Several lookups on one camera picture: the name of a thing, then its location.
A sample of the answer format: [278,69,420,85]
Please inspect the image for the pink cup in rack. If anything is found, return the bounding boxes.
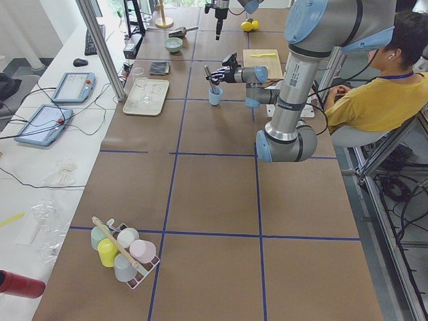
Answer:
[129,239,156,263]

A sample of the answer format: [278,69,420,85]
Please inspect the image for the grey folded cloth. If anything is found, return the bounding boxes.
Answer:
[149,61,170,76]

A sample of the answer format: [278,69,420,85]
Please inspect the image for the light blue cup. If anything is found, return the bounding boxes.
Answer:
[209,87,223,106]

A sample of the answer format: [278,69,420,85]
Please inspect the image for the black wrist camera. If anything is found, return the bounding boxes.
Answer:
[221,53,241,69]
[204,1,215,14]

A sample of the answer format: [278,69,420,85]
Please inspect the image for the aluminium frame post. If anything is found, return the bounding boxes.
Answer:
[76,0,126,102]

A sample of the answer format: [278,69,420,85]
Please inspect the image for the near blue teach pendant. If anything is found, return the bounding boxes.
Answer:
[14,104,74,146]

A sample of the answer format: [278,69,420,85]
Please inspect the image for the cream bear tray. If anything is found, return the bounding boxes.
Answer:
[122,79,169,116]

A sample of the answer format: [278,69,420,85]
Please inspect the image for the black computer mouse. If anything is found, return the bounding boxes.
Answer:
[73,58,88,67]

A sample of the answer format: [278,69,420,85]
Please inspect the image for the crumpled clear plastic bag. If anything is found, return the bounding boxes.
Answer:
[31,199,71,267]

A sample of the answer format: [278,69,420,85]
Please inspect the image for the yellow cup in rack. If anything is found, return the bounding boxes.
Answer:
[97,237,118,268]

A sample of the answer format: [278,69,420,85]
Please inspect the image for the yellow plastic knife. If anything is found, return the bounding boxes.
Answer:
[249,52,276,58]

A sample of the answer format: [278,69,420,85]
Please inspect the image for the green cup in rack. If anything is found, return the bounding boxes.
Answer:
[90,227,106,251]

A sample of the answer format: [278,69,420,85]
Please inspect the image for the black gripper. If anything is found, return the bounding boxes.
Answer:
[205,67,235,84]
[215,6,229,40]

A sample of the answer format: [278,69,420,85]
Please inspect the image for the wooden mug tree stand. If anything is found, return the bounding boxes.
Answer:
[154,0,174,29]

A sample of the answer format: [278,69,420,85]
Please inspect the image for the grey cup in rack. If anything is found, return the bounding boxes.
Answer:
[114,253,136,282]

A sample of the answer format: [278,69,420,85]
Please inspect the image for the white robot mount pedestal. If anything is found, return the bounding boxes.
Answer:
[266,104,315,118]

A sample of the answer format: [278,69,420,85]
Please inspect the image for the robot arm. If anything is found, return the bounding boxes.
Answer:
[206,1,396,163]
[205,0,262,41]

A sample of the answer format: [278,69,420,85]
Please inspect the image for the green bowl with ice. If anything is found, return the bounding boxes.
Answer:
[164,37,183,54]

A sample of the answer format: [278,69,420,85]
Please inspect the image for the person in yellow shirt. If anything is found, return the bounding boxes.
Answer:
[324,11,427,133]

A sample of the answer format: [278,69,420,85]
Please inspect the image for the blue teach pendant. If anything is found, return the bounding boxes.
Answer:
[51,72,96,104]
[14,104,74,146]

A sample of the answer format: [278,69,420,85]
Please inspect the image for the wooden rack handle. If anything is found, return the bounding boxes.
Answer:
[92,216,140,270]

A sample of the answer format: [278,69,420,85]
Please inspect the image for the white wire cup rack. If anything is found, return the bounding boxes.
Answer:
[107,219,160,289]

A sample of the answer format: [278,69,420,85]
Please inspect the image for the black keyboard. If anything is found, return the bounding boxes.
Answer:
[84,24,106,56]

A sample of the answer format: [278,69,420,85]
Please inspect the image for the clear wine glass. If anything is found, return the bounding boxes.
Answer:
[132,68,150,104]

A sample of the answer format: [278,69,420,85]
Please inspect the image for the red bottle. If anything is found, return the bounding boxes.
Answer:
[1,270,45,298]

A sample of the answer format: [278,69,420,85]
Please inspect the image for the metal ice scoop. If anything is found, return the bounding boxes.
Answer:
[168,26,199,38]

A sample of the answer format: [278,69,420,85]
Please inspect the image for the wooden cutting board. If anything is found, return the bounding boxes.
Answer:
[243,49,284,80]

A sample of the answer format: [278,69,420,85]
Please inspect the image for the white gloves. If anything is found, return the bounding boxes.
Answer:
[50,159,78,187]

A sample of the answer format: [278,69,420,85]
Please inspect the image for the far blue teach pendant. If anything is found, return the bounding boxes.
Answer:
[51,72,96,104]

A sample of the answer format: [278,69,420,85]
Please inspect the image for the whole yellow lemon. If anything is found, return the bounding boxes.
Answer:
[251,20,259,30]

